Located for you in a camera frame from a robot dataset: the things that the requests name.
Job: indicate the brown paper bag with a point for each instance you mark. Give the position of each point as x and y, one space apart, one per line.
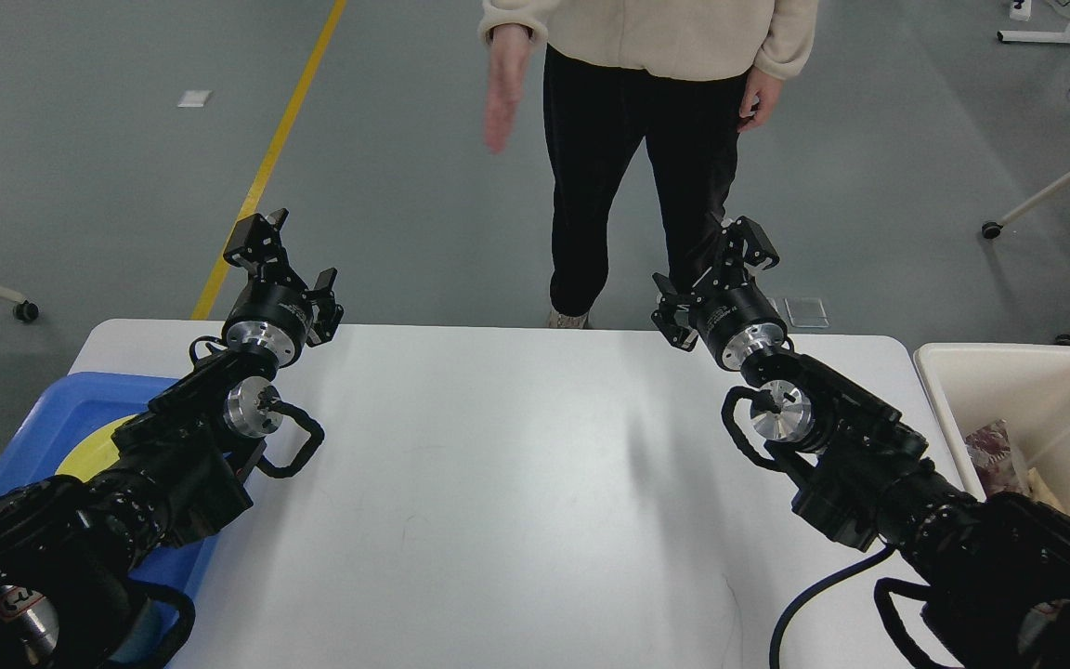
1040 491

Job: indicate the person in black trousers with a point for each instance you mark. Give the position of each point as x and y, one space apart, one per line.
667 76

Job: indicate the yellow plastic plate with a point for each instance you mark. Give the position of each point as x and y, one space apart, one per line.
93 453

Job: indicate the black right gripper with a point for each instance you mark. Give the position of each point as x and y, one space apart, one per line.
727 311

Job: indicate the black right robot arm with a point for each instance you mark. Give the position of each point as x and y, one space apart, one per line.
994 574

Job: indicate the beige plastic bin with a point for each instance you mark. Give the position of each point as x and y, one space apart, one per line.
1028 387

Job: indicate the person's other hand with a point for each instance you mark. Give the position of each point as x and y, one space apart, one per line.
759 99

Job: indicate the aluminium foil tray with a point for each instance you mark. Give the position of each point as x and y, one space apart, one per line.
1018 465

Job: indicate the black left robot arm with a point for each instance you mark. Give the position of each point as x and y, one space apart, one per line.
68 548

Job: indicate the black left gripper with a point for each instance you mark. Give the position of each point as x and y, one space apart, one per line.
276 316

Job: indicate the person's hand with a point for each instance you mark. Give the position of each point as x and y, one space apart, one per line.
510 49

